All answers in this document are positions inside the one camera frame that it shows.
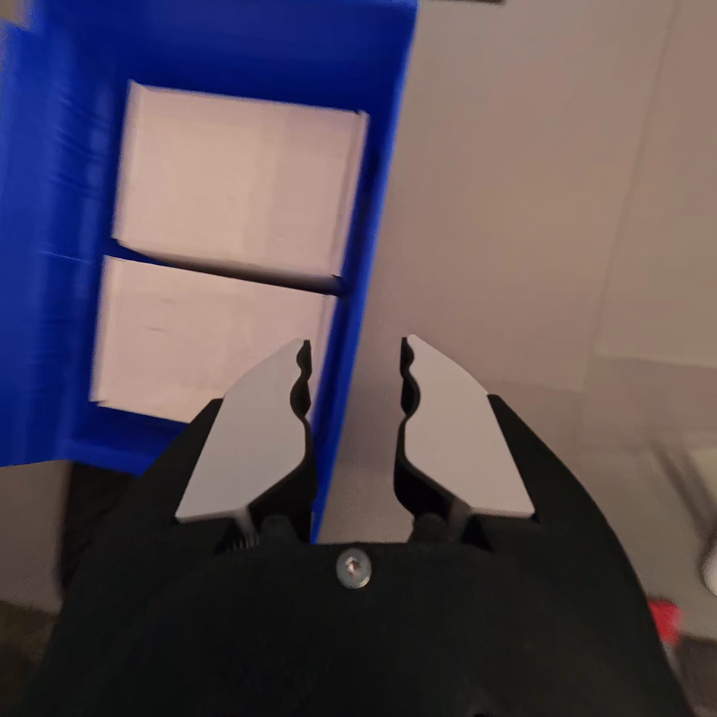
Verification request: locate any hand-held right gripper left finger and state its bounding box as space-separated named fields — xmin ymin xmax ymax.
xmin=175 ymin=338 xmax=318 ymax=543

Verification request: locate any red flat block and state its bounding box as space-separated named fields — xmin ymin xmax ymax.
xmin=647 ymin=598 xmax=683 ymax=645

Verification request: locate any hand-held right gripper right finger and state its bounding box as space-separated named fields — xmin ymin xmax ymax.
xmin=394 ymin=334 xmax=537 ymax=543

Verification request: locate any blue plastic bin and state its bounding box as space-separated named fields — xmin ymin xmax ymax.
xmin=0 ymin=0 xmax=420 ymax=544

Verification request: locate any white cardboard mailer box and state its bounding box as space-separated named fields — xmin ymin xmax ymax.
xmin=90 ymin=255 xmax=344 ymax=423
xmin=111 ymin=80 xmax=370 ymax=283

